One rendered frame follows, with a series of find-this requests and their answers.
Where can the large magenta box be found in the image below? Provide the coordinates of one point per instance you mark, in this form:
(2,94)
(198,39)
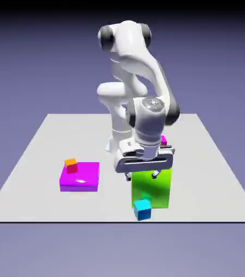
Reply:
(81,178)

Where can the small magenta cube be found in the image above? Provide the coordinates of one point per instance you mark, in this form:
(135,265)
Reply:
(163,140)

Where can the small orange cube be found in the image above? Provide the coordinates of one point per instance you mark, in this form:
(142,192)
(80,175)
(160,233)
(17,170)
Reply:
(70,161)

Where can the large green box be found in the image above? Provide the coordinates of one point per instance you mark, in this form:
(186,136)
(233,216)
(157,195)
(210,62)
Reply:
(151,188)

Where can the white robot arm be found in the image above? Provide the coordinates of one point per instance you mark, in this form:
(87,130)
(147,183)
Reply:
(135,56)

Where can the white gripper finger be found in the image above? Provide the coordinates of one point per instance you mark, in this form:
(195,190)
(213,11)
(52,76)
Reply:
(127,176)
(155,174)

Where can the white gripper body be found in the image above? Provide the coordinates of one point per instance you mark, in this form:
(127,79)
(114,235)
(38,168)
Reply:
(143,164)

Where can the small red cube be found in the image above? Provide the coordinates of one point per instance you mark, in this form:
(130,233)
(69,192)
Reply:
(72,168)

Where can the small cyan cube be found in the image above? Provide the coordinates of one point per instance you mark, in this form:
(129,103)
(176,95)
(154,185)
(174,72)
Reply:
(143,209)

